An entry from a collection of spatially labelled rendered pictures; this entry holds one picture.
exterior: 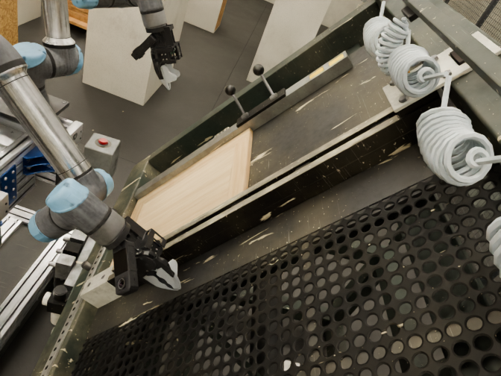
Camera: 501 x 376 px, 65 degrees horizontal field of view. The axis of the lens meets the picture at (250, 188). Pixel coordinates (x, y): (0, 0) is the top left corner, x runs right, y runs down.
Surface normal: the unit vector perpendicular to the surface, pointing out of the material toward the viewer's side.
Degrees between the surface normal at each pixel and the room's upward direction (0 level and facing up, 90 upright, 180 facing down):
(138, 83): 90
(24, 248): 0
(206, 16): 90
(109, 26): 90
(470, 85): 57
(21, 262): 0
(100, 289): 90
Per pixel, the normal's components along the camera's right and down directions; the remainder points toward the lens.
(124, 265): -0.52, -0.29
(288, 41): -0.15, 0.59
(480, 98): -0.61, -0.64
